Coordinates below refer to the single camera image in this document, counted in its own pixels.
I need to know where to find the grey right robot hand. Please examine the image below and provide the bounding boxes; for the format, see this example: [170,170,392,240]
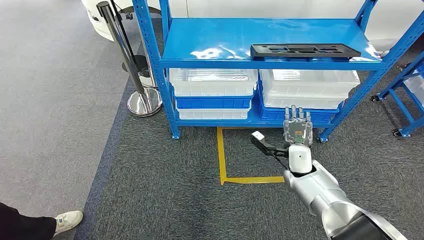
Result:
[282,104,314,148]

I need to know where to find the black plastic panel part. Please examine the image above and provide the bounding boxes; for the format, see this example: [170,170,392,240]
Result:
[250,43,362,62]

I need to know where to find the blue wheeled shelf rack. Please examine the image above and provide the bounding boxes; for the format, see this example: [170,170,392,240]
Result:
[370,49,424,138]

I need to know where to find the blue metal shelf rack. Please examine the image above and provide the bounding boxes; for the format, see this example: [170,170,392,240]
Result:
[131,0,424,143]

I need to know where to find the white plastic bin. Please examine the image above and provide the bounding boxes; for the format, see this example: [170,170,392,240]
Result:
[261,91,349,110]
[404,74,424,107]
[175,107,251,121]

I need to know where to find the yellow floor tape square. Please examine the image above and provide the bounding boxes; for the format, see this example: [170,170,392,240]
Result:
[216,126,286,186]

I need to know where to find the white car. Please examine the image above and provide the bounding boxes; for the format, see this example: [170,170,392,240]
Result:
[81,0,424,52]

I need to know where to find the person's white shoe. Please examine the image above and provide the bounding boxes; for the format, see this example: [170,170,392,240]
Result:
[53,210,84,237]

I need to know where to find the person's leg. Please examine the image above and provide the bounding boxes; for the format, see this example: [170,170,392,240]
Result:
[0,202,58,240]

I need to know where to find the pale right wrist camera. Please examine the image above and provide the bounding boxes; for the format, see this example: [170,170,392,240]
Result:
[250,130,290,159]

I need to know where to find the black stanchion post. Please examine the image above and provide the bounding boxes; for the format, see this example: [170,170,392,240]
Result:
[108,0,150,74]

